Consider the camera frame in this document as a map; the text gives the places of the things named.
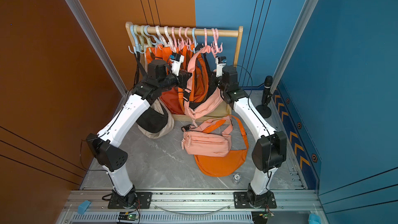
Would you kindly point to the black crescent sling bag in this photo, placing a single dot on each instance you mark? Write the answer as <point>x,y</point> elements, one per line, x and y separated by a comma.
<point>154,119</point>

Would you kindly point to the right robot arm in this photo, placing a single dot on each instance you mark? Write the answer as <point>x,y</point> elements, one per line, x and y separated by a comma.
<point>270,150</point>

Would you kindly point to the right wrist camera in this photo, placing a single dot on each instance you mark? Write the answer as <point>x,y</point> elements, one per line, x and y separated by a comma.
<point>221,62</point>

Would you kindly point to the beige sling bag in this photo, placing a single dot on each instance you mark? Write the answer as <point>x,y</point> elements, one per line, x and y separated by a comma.
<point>166,127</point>

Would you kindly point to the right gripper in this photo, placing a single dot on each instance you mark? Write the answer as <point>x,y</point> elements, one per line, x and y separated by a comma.
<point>213,83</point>

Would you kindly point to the green circuit board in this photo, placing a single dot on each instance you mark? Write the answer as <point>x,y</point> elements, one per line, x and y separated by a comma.
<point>129,217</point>

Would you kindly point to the wooden garment rack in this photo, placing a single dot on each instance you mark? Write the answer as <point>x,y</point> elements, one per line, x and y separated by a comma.
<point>170,33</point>

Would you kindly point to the blue sponge block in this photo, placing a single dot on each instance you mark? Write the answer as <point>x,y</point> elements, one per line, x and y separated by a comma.
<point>83,207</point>

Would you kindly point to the pink rectangular waist bag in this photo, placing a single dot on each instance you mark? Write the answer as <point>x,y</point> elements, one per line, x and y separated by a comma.
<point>201,141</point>

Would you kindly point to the orange crescent sling bag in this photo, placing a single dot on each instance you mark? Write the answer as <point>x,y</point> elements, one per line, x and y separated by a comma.
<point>233,160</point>

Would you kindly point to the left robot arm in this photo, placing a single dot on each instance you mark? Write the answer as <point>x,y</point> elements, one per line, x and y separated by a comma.
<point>105,144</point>

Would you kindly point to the red-orange sling bag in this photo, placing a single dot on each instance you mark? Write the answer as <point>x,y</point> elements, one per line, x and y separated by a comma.
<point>171,100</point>

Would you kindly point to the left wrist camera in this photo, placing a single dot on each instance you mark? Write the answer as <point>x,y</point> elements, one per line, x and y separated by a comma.
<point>176,61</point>

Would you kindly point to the black microphone on stand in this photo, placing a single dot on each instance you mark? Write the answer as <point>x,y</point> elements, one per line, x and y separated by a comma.
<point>263,108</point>

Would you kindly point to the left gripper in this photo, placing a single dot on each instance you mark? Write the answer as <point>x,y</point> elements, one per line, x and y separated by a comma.
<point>182,79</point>

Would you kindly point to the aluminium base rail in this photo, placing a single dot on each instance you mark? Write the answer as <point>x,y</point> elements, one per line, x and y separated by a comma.
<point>193,207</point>

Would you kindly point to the teal cloth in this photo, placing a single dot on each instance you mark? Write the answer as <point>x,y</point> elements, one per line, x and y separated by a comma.
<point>314,219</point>

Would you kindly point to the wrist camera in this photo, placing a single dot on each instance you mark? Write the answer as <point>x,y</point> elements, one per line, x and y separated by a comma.
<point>221,62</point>
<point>176,61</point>

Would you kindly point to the pink crescent sling bag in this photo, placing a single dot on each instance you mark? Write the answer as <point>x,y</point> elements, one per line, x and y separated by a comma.
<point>195,110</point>

